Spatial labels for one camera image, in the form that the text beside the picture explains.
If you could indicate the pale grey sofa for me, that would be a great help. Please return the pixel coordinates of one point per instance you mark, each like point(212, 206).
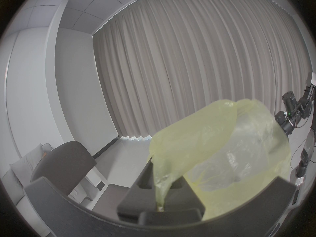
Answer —
point(14, 191)

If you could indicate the pale beige curtain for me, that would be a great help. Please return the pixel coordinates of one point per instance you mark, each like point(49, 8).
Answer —
point(172, 70)

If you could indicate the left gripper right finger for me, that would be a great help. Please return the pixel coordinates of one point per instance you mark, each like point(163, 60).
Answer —
point(184, 196)

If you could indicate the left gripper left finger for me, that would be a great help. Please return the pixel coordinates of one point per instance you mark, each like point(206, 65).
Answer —
point(138, 196)

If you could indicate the yellow plastic bag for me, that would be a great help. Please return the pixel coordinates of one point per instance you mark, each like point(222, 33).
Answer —
point(197, 137)

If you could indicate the pale grey cushion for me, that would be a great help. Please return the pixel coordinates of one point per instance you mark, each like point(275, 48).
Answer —
point(27, 162)
point(47, 148)

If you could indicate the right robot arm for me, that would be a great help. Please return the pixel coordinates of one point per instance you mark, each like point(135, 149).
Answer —
point(291, 112)

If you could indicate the dark grey white-legged chair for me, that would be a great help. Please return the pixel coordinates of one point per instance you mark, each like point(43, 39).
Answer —
point(64, 167)

